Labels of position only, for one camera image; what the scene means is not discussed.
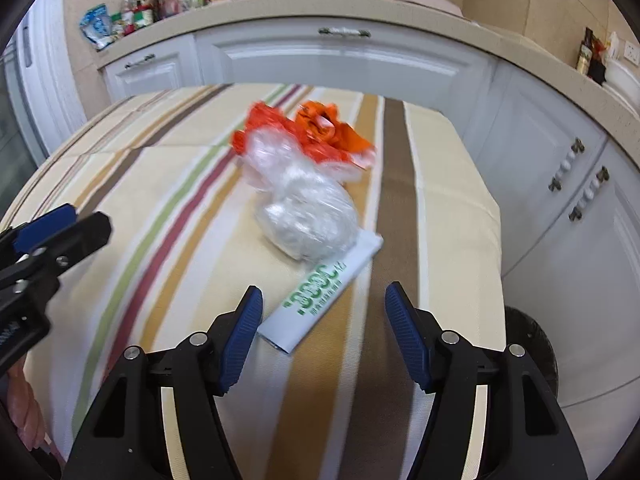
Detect white kitchen cabinets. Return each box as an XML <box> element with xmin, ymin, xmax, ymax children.
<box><xmin>100</xmin><ymin>25</ymin><xmax>640</xmax><ymax>480</ymax></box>

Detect white sachet green print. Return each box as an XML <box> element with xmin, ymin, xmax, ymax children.
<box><xmin>257</xmin><ymin>232</ymin><xmax>385</xmax><ymax>353</ymax></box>

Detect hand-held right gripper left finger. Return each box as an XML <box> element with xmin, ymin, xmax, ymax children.
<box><xmin>62</xmin><ymin>285</ymin><xmax>264</xmax><ymax>480</ymax></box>

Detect cabinet door handle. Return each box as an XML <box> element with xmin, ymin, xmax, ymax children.
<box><xmin>569</xmin><ymin>166</ymin><xmax>610</xmax><ymax>222</ymax></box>
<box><xmin>548</xmin><ymin>138</ymin><xmax>586</xmax><ymax>192</ymax></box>

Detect clear plastic bag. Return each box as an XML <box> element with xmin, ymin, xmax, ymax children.
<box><xmin>242</xmin><ymin>130</ymin><xmax>360</xmax><ymax>263</ymax></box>

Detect striped tablecloth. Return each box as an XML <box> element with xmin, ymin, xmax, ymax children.
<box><xmin>0</xmin><ymin>84</ymin><xmax>503</xmax><ymax>480</ymax></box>

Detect dark sauce bottle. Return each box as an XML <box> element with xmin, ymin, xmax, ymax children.
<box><xmin>575</xmin><ymin>27</ymin><xmax>595</xmax><ymax>75</ymax></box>

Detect blue snack packet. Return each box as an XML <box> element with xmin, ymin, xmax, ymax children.
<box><xmin>80</xmin><ymin>4</ymin><xmax>113</xmax><ymax>51</ymax></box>

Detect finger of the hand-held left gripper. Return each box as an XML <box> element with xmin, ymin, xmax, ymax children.
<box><xmin>0</xmin><ymin>204</ymin><xmax>78</xmax><ymax>261</ymax></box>
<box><xmin>0</xmin><ymin>211</ymin><xmax>112</xmax><ymax>311</ymax></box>

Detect large orange plastic bag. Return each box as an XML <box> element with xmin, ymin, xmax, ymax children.
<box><xmin>231</xmin><ymin>100</ymin><xmax>377</xmax><ymax>171</ymax></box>

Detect white door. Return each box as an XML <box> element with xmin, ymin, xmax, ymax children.
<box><xmin>0</xmin><ymin>5</ymin><xmax>88</xmax><ymax>211</ymax></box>

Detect dark red box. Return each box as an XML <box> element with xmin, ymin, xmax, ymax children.
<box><xmin>590</xmin><ymin>42</ymin><xmax>608</xmax><ymax>86</ymax></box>

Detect row of condiment bottles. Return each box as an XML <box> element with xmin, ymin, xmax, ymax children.
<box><xmin>112</xmin><ymin>0</ymin><xmax>236</xmax><ymax>41</ymax></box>

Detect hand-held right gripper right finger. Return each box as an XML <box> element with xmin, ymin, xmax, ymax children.
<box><xmin>385</xmin><ymin>281</ymin><xmax>588</xmax><ymax>480</ymax></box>

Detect beige kitchen countertop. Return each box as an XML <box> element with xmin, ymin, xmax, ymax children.
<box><xmin>97</xmin><ymin>0</ymin><xmax>640</xmax><ymax>131</ymax></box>

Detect long drawer handle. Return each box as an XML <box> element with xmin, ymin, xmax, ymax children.
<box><xmin>319</xmin><ymin>26</ymin><xmax>372</xmax><ymax>39</ymax></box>

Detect person's left hand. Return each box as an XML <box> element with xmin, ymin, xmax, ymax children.
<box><xmin>6</xmin><ymin>360</ymin><xmax>51</xmax><ymax>453</ymax></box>

